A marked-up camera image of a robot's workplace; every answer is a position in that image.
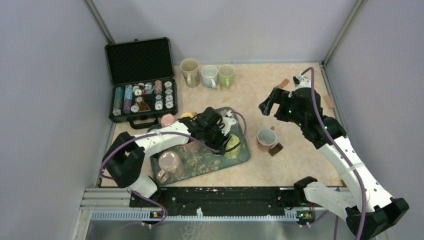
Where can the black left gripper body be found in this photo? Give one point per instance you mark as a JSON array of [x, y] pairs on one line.
[[214, 136]]

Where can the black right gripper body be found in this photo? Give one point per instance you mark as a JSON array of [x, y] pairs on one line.
[[286, 111]]

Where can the lime green faceted mug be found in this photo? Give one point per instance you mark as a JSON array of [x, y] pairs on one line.
[[233, 147]]

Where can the terracotta upside-down mug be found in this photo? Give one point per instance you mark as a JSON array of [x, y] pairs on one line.
[[266, 139]]

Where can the white and blue mug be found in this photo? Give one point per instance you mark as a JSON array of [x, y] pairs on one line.
[[209, 74]]

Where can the light green mug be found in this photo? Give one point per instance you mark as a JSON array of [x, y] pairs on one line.
[[226, 75]]

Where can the cream patterned mug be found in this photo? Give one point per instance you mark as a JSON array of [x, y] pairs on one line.
[[190, 72]]

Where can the red-bottomed glass mug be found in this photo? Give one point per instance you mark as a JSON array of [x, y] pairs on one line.
[[191, 147]]

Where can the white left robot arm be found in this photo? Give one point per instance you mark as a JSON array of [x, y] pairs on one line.
[[124, 159]]

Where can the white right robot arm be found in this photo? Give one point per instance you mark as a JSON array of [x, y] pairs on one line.
[[367, 208]]

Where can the yellow upside-down mug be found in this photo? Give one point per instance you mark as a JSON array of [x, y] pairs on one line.
[[191, 115]]

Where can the pink upside-down mug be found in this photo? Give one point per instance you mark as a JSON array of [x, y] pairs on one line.
[[167, 120]]

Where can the light pink glass mug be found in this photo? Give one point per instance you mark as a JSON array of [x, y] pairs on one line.
[[171, 166]]

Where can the curved brown wooden block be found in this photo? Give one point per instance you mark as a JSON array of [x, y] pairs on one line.
[[283, 84]]

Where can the light wooden block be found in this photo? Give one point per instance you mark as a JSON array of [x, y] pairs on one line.
[[329, 102]]

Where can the teal floral serving tray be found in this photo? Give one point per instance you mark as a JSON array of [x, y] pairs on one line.
[[204, 161]]

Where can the dark brown wooden block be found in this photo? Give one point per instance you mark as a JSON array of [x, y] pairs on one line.
[[275, 149]]

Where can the black poker chip case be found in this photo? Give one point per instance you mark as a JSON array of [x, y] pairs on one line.
[[144, 88]]

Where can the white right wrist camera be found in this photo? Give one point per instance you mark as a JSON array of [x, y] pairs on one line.
[[301, 82]]

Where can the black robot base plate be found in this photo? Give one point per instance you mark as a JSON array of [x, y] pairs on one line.
[[259, 201]]

